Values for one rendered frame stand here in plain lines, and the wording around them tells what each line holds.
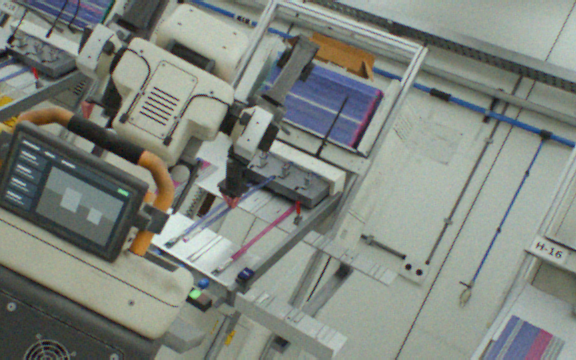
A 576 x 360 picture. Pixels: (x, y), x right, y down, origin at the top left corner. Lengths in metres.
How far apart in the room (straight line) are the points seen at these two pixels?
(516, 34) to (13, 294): 3.65
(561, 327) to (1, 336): 1.78
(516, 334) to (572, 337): 0.19
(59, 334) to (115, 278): 0.14
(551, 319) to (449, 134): 2.00
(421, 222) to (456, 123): 0.63
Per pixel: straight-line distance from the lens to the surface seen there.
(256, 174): 2.84
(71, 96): 3.83
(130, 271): 1.38
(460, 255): 4.20
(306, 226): 2.68
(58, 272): 1.40
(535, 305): 2.61
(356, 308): 4.28
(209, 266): 2.49
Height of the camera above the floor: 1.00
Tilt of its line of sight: 3 degrees up
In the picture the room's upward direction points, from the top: 27 degrees clockwise
